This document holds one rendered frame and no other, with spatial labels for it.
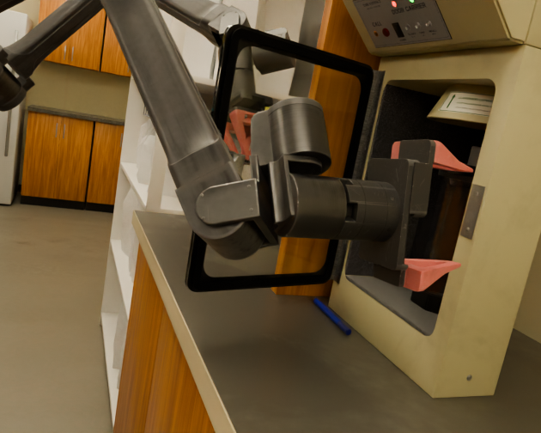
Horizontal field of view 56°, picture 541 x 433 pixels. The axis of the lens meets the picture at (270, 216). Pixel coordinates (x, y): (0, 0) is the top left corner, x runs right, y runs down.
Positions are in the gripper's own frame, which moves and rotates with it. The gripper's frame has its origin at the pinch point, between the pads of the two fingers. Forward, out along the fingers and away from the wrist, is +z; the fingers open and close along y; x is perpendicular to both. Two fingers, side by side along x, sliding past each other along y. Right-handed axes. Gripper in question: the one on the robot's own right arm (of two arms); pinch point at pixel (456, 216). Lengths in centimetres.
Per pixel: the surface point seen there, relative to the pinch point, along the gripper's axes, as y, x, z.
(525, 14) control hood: 24.1, 5.5, 11.5
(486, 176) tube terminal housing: 4.9, 8.7, 12.0
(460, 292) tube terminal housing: -10.5, 9.9, 11.5
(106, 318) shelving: -83, 238, -11
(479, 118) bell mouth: 13.1, 15.3, 16.0
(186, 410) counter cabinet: -37, 38, -16
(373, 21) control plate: 28.2, 30.7, 6.7
